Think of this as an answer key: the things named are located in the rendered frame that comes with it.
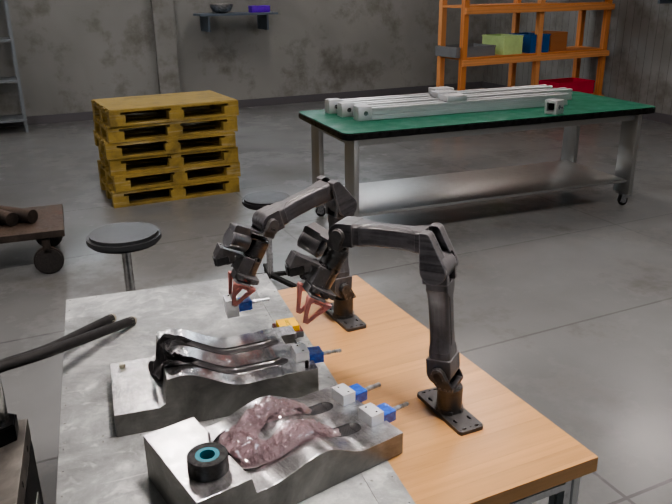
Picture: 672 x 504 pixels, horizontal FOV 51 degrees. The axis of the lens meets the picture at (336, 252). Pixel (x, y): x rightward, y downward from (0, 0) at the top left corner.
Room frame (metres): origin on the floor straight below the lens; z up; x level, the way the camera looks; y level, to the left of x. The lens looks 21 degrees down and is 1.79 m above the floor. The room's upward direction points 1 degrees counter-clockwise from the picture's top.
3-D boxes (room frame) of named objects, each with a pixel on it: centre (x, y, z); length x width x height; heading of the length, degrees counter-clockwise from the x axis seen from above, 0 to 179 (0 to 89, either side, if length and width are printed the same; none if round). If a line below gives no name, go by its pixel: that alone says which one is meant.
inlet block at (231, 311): (1.89, 0.26, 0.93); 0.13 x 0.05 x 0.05; 108
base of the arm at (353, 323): (2.06, -0.02, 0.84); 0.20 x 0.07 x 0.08; 25
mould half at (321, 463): (1.31, 0.13, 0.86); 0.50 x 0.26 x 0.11; 126
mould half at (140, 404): (1.62, 0.33, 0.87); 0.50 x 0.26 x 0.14; 108
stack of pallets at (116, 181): (6.54, 1.57, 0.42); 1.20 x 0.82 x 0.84; 116
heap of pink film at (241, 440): (1.31, 0.13, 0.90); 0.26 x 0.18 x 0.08; 126
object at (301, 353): (1.65, 0.05, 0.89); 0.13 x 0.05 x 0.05; 108
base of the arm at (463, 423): (1.51, -0.28, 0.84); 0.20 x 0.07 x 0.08; 25
